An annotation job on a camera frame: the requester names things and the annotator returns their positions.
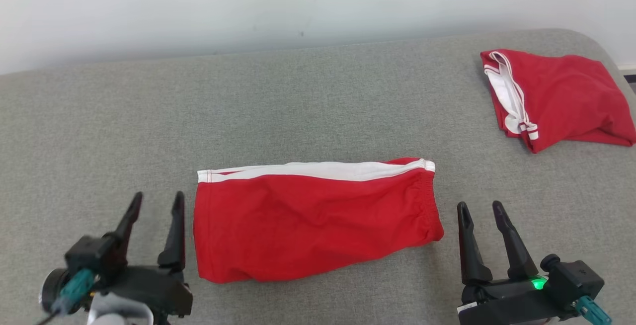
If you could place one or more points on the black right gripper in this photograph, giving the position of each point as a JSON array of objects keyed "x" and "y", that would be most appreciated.
[{"x": 507, "y": 305}]

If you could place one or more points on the red shorts with white stripe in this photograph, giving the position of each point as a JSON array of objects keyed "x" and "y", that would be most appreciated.
[{"x": 308, "y": 225}]

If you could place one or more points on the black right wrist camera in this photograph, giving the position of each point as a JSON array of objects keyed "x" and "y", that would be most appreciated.
[{"x": 576, "y": 280}]

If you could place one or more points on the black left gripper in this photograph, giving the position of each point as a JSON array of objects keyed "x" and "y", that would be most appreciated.
[{"x": 154, "y": 290}]

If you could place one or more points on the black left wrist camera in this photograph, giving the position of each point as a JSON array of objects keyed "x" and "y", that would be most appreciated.
[{"x": 94, "y": 255}]

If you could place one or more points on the red Bulls jersey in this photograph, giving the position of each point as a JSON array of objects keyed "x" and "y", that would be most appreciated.
[{"x": 566, "y": 96}]

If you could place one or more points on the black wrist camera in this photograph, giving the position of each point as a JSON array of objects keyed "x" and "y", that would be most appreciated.
[
  {"x": 576, "y": 280},
  {"x": 94, "y": 255}
]

